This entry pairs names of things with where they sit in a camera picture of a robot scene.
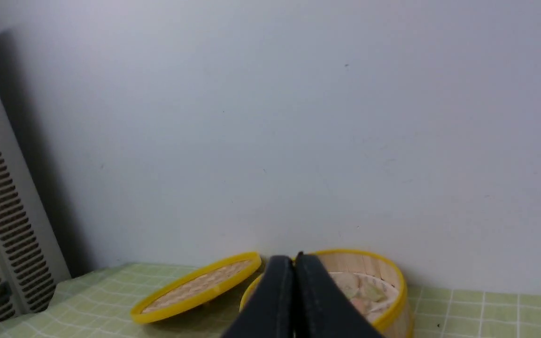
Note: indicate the pink dumpling in steamer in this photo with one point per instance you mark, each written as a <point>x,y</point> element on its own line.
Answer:
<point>362,305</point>

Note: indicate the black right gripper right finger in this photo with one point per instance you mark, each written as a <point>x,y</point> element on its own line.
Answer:
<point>321,310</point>

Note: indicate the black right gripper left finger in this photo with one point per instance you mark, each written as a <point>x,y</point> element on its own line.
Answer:
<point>267,313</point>

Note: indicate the yellow-rimmed bamboo steamer basket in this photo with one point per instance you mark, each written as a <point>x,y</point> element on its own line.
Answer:
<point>398,320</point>

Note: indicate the grey vented appliance panel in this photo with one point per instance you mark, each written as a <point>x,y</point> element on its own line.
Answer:
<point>31,262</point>

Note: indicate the green checkered tablecloth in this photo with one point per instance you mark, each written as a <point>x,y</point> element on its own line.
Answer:
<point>98,305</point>

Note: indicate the yellow-rimmed bamboo steamer lid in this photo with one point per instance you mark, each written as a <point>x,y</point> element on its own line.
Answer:
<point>196,288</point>

